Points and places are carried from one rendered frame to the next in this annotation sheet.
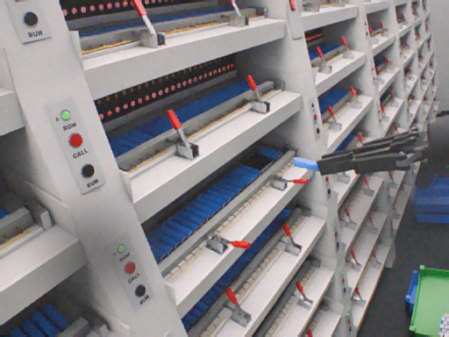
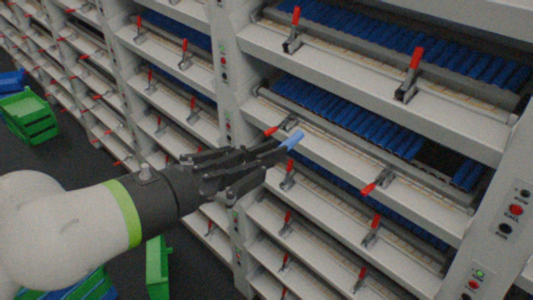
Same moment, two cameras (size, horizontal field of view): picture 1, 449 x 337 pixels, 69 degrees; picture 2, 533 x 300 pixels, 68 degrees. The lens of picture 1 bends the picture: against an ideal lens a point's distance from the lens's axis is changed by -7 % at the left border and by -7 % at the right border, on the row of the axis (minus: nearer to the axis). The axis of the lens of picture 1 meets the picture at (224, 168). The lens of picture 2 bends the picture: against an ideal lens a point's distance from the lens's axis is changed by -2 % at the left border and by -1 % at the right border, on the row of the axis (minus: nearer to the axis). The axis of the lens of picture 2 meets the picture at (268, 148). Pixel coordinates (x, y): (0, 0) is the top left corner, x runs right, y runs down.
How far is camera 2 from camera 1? 98 cm
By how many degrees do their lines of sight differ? 82
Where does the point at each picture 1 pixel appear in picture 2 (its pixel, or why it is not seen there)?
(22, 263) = (198, 12)
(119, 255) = (221, 50)
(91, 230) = (214, 25)
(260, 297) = (308, 201)
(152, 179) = (261, 36)
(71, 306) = not seen: hidden behind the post
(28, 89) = not seen: outside the picture
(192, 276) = (262, 113)
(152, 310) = (228, 91)
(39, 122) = not seen: outside the picture
